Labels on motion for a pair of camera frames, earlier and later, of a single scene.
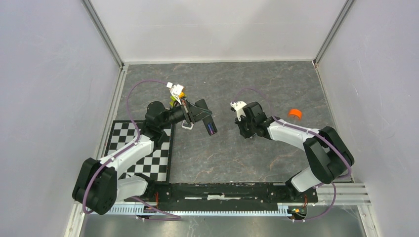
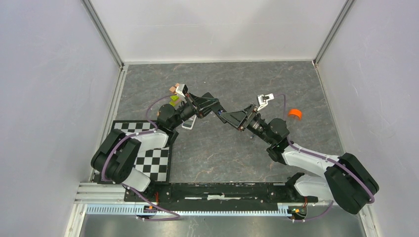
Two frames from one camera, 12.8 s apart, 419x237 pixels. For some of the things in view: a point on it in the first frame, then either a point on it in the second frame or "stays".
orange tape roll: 294,112 stays
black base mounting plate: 226,194 stays
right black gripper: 245,134 to 237,118
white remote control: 187,125 stays
